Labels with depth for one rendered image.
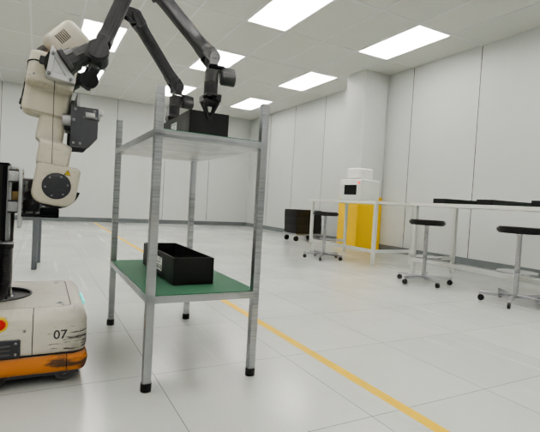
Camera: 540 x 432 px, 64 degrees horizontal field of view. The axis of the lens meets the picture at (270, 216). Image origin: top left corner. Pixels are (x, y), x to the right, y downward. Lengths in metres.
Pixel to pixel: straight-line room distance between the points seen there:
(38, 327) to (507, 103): 5.84
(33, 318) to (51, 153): 0.63
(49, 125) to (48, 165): 0.16
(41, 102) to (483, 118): 5.64
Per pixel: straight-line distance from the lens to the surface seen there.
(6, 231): 1.97
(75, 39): 2.00
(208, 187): 11.81
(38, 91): 1.96
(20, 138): 11.15
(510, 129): 6.34
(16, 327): 1.76
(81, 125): 1.90
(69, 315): 1.77
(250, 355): 1.83
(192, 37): 1.93
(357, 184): 6.10
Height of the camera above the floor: 0.71
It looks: 2 degrees down
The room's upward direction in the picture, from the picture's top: 3 degrees clockwise
